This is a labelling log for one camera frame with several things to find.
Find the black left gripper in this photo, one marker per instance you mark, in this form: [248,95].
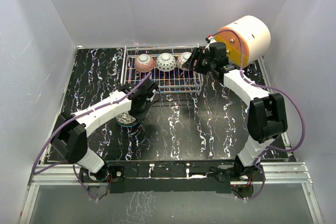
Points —
[137,115]

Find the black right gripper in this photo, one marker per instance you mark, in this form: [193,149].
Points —
[196,55]

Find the white bowl red lattice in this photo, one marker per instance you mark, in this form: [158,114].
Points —
[182,59]

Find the white wire dish rack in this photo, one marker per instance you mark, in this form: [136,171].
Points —
[174,81]

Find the pink floral bowl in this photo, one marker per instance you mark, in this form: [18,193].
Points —
[144,63]
[125,118]

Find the white bowl brown diamonds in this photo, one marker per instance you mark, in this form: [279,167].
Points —
[165,62]

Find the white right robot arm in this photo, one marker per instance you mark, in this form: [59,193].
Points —
[266,111]

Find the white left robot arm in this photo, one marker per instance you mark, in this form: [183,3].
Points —
[128,106]

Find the round white mini drawer cabinet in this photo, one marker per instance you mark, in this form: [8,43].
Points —
[247,39]

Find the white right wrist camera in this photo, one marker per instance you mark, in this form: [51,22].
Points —
[210,39]

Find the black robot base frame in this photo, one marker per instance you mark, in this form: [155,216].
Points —
[176,176]

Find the aluminium rail frame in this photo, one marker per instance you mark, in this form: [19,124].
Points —
[181,127]

